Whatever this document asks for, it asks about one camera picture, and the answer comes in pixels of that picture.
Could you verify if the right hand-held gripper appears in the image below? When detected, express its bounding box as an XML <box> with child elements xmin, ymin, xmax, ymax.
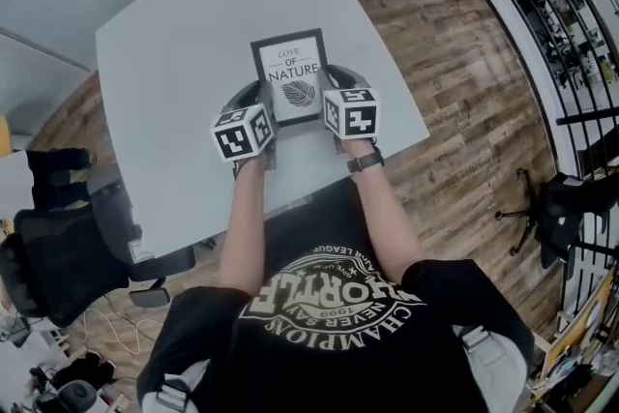
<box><xmin>315</xmin><ymin>64</ymin><xmax>381</xmax><ymax>156</ymax></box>

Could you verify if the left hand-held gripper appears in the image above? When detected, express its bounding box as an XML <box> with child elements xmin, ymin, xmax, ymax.
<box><xmin>208</xmin><ymin>79</ymin><xmax>279</xmax><ymax>171</ymax></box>

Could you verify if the black framed nature picture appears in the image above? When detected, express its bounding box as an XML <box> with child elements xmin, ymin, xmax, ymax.
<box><xmin>250</xmin><ymin>27</ymin><xmax>331</xmax><ymax>129</ymax></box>

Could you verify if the person's right forearm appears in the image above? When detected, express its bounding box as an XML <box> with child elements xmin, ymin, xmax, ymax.
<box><xmin>347</xmin><ymin>143</ymin><xmax>427</xmax><ymax>280</ymax></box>

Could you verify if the person's left forearm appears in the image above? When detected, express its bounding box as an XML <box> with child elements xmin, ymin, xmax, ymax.
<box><xmin>217</xmin><ymin>154</ymin><xmax>273</xmax><ymax>299</ymax></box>

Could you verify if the white round table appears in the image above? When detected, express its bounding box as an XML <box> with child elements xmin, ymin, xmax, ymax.
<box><xmin>94</xmin><ymin>0</ymin><xmax>431</xmax><ymax>265</ymax></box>

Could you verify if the black wristwatch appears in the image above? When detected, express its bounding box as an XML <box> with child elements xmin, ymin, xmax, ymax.
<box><xmin>346</xmin><ymin>148</ymin><xmax>386</xmax><ymax>174</ymax></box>

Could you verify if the white paper label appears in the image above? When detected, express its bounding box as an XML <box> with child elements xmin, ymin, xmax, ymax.
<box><xmin>127</xmin><ymin>238</ymin><xmax>152</xmax><ymax>264</ymax></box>

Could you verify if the black metal railing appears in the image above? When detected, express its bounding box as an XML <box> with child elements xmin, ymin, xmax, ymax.
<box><xmin>432</xmin><ymin>0</ymin><xmax>619</xmax><ymax>318</ymax></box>

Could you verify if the clutter of items below railing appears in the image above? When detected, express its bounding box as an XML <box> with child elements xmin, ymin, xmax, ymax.
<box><xmin>447</xmin><ymin>0</ymin><xmax>619</xmax><ymax>93</ymax></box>

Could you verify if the yellow chair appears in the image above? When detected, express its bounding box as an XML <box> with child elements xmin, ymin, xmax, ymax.
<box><xmin>0</xmin><ymin>114</ymin><xmax>13</xmax><ymax>157</ymax></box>

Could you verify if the black mesh office chair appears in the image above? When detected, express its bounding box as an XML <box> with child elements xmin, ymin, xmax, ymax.
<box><xmin>0</xmin><ymin>178</ymin><xmax>197</xmax><ymax>329</ymax></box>

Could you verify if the black swivel office chair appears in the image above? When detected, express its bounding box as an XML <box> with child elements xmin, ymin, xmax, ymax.
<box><xmin>496</xmin><ymin>167</ymin><xmax>619</xmax><ymax>271</ymax></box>

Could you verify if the black printed t-shirt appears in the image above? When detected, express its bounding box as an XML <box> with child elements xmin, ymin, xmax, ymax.
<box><xmin>136</xmin><ymin>178</ymin><xmax>536</xmax><ymax>413</ymax></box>

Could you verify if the black bag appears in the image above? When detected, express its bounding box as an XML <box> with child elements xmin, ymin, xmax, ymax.
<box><xmin>28</xmin><ymin>349</ymin><xmax>118</xmax><ymax>413</ymax></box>

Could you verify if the wooden easel board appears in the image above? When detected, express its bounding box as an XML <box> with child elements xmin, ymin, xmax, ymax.
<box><xmin>530</xmin><ymin>264</ymin><xmax>619</xmax><ymax>405</ymax></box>

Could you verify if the white floor cable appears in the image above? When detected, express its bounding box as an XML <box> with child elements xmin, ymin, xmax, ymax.
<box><xmin>82</xmin><ymin>306</ymin><xmax>162</xmax><ymax>358</ymax></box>

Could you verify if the grey harness strap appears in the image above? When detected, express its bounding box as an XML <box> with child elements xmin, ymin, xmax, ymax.
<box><xmin>454</xmin><ymin>327</ymin><xmax>527</xmax><ymax>405</ymax></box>
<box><xmin>153</xmin><ymin>361</ymin><xmax>215</xmax><ymax>413</ymax></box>

